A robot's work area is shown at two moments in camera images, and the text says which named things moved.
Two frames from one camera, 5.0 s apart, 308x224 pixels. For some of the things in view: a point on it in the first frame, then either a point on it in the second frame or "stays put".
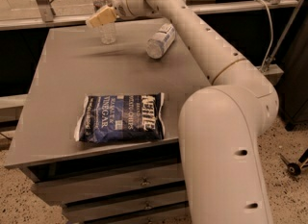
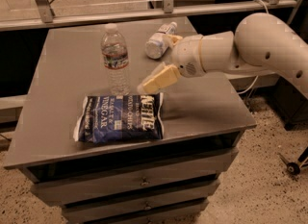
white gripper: [120, 1] → [187, 56]
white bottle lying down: [158, 44] stays put
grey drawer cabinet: [92, 182] stays put
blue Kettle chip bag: [109, 117] stays put
